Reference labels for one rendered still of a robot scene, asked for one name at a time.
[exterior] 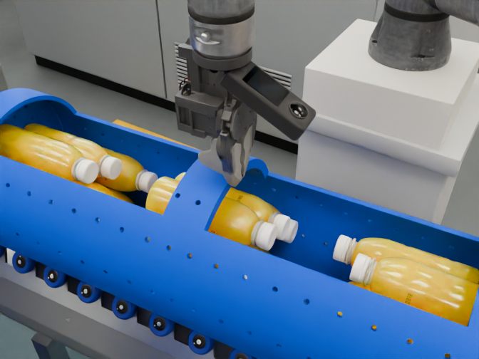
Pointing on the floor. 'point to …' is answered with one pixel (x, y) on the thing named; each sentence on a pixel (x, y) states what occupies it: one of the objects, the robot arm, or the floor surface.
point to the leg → (48, 347)
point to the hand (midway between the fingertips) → (239, 179)
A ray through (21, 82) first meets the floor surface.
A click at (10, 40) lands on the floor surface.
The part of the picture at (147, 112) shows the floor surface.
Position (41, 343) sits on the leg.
